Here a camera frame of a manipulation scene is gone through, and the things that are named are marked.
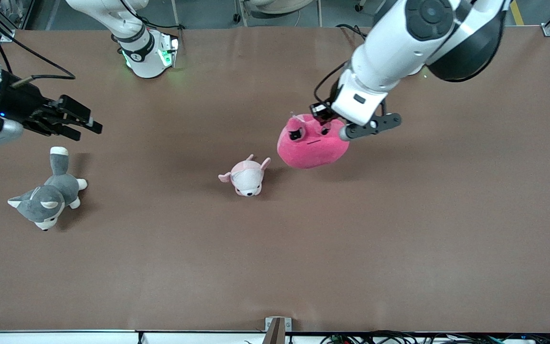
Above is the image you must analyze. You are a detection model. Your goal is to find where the white stand with legs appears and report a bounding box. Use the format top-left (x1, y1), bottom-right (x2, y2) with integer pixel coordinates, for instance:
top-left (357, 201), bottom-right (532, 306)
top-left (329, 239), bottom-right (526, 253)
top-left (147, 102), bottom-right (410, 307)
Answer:
top-left (233, 0), bottom-right (323, 27)

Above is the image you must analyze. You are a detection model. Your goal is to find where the black cable bundle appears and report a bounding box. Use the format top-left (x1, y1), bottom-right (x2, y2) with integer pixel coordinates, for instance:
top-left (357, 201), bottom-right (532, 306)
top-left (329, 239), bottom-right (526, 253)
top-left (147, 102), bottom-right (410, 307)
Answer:
top-left (320, 330), bottom-right (550, 344)

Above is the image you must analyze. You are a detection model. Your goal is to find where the pale pink white plush puppy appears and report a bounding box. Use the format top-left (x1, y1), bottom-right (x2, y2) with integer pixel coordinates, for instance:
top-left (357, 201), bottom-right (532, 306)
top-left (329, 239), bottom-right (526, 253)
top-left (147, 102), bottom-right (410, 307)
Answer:
top-left (218, 154), bottom-right (272, 197)

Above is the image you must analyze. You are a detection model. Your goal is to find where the round hot pink plush toy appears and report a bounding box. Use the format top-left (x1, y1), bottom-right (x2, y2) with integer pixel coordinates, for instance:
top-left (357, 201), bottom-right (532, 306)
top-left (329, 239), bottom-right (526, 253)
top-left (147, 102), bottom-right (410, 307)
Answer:
top-left (276, 112), bottom-right (351, 170)

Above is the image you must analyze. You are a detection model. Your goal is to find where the black left base cable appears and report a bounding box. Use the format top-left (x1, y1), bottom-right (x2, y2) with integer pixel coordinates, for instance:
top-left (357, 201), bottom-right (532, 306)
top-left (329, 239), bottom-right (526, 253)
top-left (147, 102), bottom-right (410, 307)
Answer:
top-left (336, 23), bottom-right (367, 40)

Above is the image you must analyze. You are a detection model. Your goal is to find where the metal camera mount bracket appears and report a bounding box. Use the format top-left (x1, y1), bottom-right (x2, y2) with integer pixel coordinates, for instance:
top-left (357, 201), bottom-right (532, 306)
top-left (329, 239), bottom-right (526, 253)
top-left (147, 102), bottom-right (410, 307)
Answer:
top-left (264, 317), bottom-right (293, 344)

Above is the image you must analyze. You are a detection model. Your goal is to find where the black base cable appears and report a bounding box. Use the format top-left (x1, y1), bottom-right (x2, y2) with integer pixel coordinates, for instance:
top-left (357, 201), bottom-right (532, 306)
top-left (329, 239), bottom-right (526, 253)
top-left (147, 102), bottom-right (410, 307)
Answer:
top-left (336, 23), bottom-right (367, 40)
top-left (115, 0), bottom-right (186, 31)

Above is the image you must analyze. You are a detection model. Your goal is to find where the grey white husky plush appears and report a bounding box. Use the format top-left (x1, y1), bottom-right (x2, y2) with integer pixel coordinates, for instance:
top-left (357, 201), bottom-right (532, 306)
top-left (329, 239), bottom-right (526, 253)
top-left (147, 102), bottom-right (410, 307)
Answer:
top-left (8, 146), bottom-right (88, 232)

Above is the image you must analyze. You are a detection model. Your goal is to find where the yellow floor tape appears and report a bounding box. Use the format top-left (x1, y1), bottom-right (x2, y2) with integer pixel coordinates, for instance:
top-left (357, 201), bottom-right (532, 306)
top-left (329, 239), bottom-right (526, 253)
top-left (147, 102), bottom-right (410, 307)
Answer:
top-left (508, 0), bottom-right (524, 26)

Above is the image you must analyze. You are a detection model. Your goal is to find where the black right base cable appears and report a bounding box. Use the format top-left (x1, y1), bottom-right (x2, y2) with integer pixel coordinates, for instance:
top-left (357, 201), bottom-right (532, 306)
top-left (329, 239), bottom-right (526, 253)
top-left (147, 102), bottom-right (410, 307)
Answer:
top-left (115, 0), bottom-right (186, 31)

